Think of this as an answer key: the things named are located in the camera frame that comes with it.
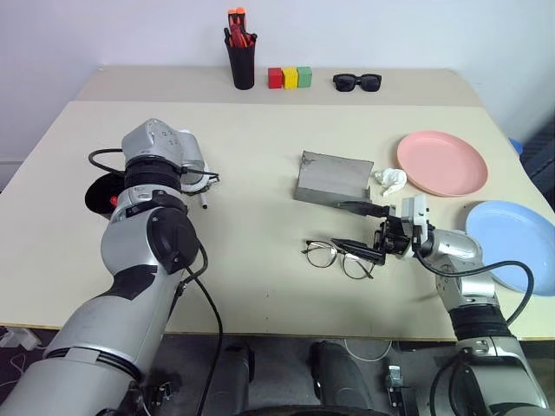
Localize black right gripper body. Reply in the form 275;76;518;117
373;213;414;260

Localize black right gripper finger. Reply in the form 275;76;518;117
330;237;388;266
336;200;391;218

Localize grey glasses case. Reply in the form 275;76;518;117
291;149;375;210

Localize short black cup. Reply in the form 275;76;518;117
83;172;127;218

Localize thin framed clear eyeglasses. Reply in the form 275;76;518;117
304;239;376;281

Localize crumpled white tissue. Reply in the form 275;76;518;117
374;167;408;198

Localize pink plate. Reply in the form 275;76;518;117
395;130;489;198

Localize tall black pen holder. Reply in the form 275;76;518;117
223;27;259;91

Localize blue plate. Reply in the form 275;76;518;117
465;199;555;298

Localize dark rounded shape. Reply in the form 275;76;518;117
308;340;375;409

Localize black sunglasses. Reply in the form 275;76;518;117
332;73;383;94

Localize black metal clamp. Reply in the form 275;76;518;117
384;365;411;411

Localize tall orange marker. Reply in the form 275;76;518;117
226;6;248;47

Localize white power strip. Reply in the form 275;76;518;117
0;327;43;350

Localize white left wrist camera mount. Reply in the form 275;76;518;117
179;127;215;195

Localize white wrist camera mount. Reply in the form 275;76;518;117
400;193;435;249
179;127;215;195

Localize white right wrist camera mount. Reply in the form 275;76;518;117
400;193;435;249

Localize white floor cable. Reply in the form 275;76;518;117
344;339;394;361

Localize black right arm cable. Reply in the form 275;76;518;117
411;248;535;326

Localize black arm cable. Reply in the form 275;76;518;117
411;248;535;326
88;147;225;416

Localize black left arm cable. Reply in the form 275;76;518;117
88;147;225;416

